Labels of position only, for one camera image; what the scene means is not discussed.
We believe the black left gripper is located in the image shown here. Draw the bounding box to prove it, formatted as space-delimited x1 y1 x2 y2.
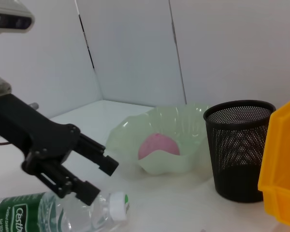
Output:
0 93 119 206

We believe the clear green-label water bottle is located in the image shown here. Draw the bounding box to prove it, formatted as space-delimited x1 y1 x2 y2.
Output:
0 191 131 232

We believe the pink peach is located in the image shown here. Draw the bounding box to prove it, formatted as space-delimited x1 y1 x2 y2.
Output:
138 132 180 160

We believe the green glass fruit bowl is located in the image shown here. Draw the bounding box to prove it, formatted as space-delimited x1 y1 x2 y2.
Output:
105 102 210 175

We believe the black mesh pen holder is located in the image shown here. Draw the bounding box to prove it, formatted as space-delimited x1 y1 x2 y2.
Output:
203 100 277 203

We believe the yellow plastic bin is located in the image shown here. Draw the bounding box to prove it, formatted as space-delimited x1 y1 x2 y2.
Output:
257 94 290 229

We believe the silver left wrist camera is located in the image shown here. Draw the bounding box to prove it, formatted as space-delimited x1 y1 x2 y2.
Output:
0 0 36 36

